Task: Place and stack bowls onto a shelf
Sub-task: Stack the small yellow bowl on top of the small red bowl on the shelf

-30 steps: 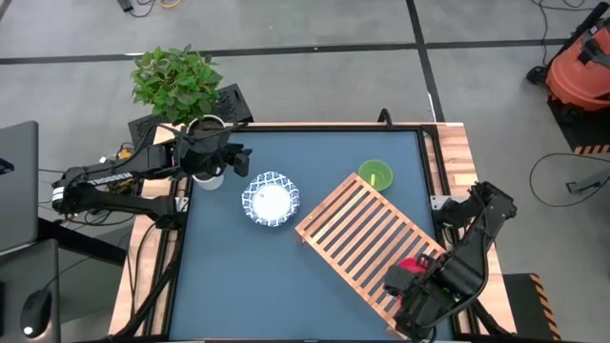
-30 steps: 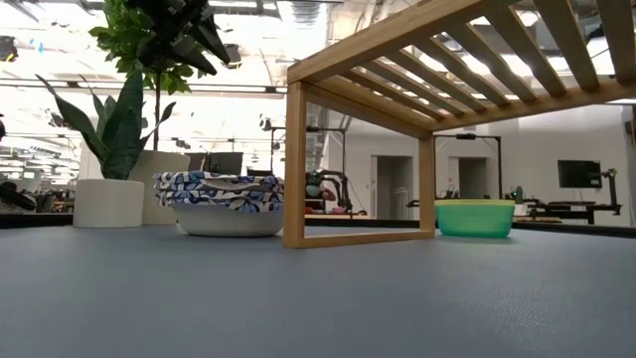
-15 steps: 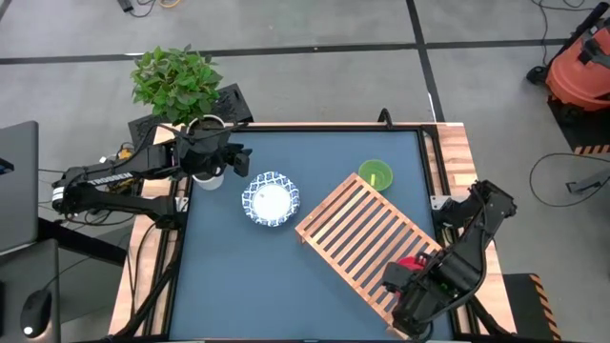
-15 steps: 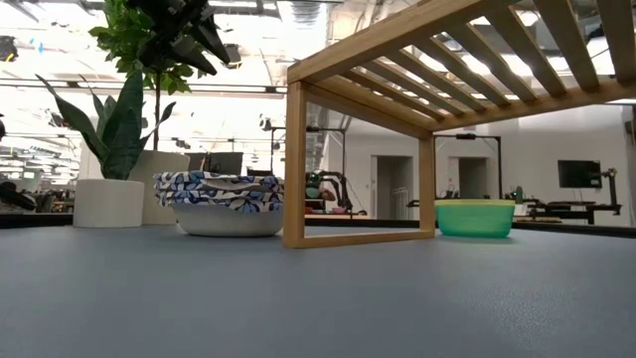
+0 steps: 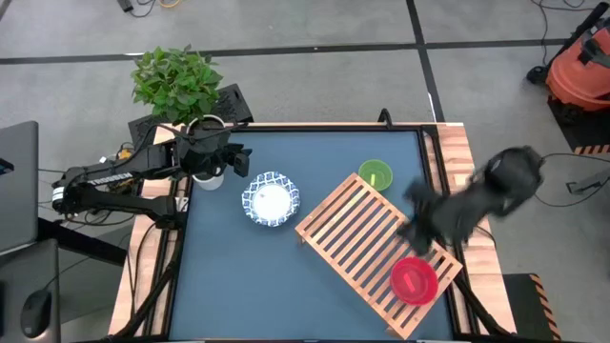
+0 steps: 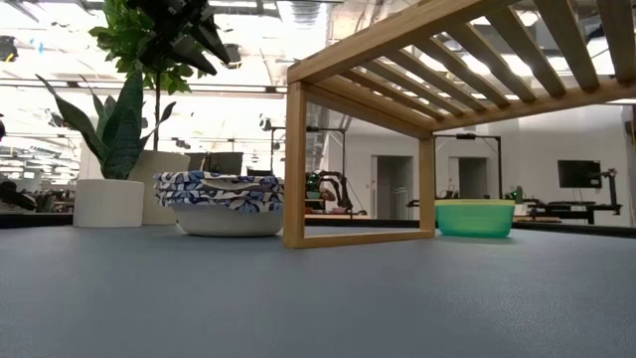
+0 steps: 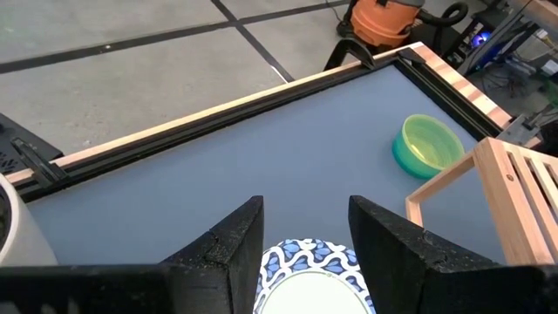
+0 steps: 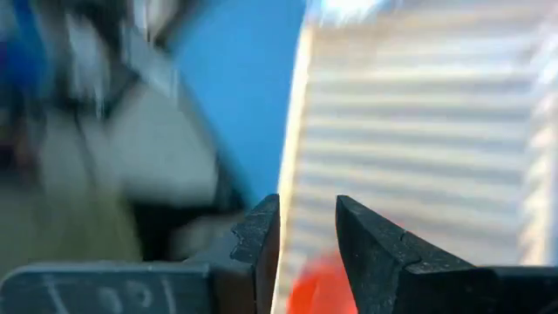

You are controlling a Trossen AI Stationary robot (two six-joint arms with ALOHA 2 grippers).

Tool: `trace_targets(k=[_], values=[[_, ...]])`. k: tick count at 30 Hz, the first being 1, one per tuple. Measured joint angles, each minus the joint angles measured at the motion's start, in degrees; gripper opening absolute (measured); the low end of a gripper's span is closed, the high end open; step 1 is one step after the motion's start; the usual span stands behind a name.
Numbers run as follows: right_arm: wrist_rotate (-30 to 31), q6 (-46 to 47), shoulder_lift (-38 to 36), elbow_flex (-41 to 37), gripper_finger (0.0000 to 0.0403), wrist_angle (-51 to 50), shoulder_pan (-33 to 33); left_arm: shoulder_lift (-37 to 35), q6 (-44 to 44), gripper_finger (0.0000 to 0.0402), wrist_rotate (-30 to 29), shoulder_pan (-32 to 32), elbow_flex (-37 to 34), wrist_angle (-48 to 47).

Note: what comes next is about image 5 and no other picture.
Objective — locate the black hazard-striped floor mat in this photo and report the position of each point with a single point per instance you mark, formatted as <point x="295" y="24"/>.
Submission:
<point x="529" y="305"/>
<point x="581" y="133"/>

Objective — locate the wooden slatted shelf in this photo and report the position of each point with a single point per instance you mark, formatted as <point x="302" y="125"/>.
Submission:
<point x="352" y="228"/>

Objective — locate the blue patterned paper bowl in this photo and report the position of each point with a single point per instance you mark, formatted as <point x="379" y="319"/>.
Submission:
<point x="271" y="200"/>

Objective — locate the black computer mouse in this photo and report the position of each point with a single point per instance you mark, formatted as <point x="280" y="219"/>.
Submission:
<point x="35" y="312"/>

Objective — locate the orange shop vacuum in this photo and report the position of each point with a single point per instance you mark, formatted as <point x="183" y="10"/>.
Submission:
<point x="576" y="81"/>

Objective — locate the green potted plant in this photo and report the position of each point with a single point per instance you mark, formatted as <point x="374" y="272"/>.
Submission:
<point x="176" y="86"/>

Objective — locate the black plastic crate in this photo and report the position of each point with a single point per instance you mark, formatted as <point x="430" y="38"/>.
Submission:
<point x="233" y="105"/>

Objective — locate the grey metal floor bracket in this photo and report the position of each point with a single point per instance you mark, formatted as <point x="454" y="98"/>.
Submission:
<point x="588" y="183"/>

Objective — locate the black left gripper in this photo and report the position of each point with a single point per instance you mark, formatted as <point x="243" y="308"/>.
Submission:
<point x="214" y="159"/>

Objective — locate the black aluminium table frame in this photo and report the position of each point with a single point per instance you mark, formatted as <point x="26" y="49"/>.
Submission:
<point x="329" y="127"/>

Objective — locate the grey side desk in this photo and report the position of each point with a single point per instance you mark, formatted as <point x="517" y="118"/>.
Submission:
<point x="24" y="271"/>

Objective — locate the green cup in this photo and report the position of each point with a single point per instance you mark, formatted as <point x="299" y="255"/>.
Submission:
<point x="381" y="169"/>

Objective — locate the red plastic bowl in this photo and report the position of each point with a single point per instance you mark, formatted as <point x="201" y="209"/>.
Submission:
<point x="414" y="281"/>

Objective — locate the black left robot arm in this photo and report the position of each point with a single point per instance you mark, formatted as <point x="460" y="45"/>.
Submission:
<point x="109" y="180"/>

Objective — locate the grey laptop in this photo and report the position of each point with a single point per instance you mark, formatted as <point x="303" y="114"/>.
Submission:
<point x="19" y="190"/>

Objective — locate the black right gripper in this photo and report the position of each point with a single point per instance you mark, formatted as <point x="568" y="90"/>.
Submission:
<point x="429" y="214"/>

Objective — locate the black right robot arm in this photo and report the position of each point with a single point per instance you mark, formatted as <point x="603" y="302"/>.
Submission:
<point x="514" y="176"/>

